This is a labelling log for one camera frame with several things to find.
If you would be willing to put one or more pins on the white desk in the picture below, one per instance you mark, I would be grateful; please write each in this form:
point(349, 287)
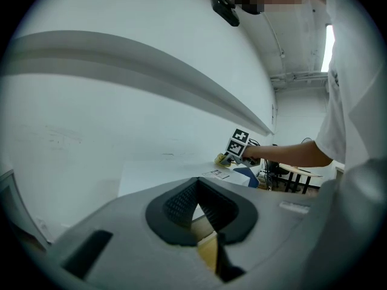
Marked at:
point(12, 198)

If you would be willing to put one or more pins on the person's white shirt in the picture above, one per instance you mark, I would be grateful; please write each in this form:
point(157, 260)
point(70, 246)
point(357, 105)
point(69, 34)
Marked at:
point(356, 116)

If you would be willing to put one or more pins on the blue chair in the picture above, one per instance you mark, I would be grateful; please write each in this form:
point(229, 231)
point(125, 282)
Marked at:
point(251, 177)

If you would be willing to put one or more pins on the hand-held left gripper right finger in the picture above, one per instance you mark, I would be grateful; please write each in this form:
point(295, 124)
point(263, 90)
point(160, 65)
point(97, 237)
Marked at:
point(266, 222)

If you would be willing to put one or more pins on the person's right forearm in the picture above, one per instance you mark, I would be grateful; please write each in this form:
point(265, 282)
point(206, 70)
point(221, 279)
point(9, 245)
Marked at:
point(287, 156)

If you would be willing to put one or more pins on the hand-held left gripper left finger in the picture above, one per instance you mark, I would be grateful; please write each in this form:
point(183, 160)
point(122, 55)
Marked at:
point(127, 237)

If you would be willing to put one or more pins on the round wooden table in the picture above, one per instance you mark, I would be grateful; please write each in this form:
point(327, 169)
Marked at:
point(299, 171)

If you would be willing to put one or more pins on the yellow cloth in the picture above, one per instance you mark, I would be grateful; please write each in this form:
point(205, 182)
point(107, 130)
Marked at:
point(219, 159)

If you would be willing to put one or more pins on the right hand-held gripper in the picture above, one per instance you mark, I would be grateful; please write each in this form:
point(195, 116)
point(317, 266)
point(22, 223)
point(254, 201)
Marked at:
point(237, 145)

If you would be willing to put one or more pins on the black head camera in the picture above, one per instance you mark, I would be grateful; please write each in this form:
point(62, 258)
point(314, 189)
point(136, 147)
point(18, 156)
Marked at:
point(226, 6)

